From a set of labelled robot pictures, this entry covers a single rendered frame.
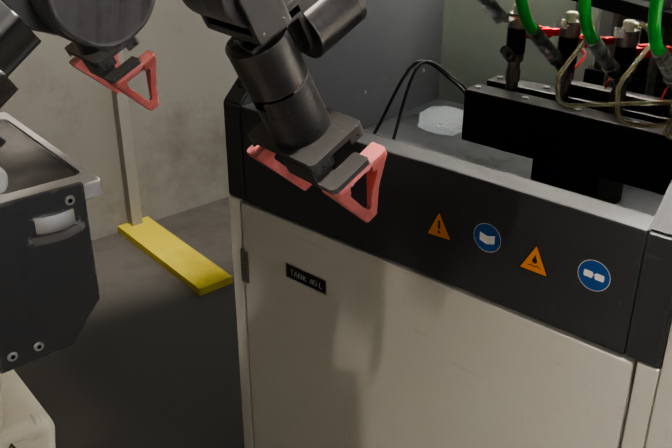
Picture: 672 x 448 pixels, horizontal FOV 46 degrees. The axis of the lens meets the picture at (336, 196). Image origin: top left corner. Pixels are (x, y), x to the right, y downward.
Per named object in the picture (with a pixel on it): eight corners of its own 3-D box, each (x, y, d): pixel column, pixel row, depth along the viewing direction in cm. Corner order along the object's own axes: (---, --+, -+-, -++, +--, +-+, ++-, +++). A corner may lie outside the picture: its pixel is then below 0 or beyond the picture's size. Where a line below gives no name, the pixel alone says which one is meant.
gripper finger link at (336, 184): (361, 179, 81) (328, 110, 75) (410, 202, 76) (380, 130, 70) (315, 223, 79) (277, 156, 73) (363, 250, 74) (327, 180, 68)
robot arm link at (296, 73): (207, 41, 67) (245, 54, 64) (265, -6, 70) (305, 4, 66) (241, 103, 72) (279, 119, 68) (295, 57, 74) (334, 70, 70)
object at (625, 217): (245, 201, 126) (239, 105, 120) (264, 193, 129) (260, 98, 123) (623, 356, 90) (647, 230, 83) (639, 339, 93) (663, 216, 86)
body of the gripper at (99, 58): (108, 31, 109) (78, -15, 105) (143, 45, 102) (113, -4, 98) (71, 59, 107) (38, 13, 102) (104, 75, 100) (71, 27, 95)
